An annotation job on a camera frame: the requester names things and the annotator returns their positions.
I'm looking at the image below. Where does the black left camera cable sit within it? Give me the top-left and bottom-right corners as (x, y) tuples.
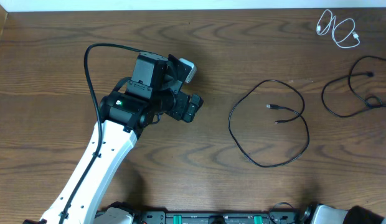
(57, 43), (150, 224)

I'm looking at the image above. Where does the black usb cable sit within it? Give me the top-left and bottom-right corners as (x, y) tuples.
(321, 55), (386, 118)
(227, 79), (311, 169)

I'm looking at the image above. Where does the white usb cable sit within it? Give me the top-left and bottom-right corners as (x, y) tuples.
(316, 9), (361, 49)

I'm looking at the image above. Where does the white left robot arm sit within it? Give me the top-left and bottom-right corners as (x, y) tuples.
(38, 52), (203, 224)

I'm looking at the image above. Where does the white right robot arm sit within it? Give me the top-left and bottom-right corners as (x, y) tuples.
(303, 204), (386, 224)

